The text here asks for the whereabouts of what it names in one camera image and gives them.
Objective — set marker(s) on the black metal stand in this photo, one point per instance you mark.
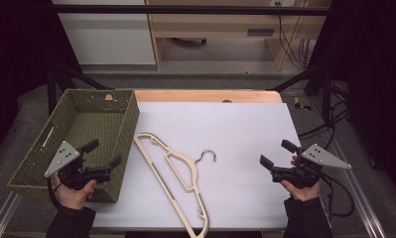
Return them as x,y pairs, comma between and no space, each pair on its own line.
325,86
52,89

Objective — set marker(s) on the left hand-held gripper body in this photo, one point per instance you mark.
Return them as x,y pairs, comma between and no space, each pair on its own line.
65,157

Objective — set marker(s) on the white paper sheet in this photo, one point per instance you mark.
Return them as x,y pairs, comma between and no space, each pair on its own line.
225,132

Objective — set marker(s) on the yellow and black object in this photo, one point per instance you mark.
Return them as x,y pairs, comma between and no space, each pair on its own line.
299,104

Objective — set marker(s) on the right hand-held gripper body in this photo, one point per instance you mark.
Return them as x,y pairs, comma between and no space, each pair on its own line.
321,157

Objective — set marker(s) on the beige basket tag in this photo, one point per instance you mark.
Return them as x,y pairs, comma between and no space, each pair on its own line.
108,97

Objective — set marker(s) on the person's left hand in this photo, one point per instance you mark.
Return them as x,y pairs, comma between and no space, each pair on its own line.
73,198

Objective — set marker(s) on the light wooden desk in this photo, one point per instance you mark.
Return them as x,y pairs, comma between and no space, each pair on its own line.
212,24

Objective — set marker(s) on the white cabinet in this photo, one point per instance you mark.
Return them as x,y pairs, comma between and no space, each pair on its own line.
109,36

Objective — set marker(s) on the beige clothes hanger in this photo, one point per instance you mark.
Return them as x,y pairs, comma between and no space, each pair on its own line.
194,172

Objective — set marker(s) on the person's right hand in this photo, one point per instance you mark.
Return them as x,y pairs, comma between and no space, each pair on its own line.
304,194

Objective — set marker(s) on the green woven basket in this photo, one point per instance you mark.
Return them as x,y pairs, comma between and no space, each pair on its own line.
86,129

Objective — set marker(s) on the black horizontal frame bar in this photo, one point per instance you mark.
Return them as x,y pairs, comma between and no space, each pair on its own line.
185,10

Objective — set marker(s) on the black curtain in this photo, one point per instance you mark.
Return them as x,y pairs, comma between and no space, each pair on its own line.
377,82
17,49

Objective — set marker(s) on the aluminium rail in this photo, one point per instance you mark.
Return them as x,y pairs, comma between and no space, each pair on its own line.
361,198
2,218

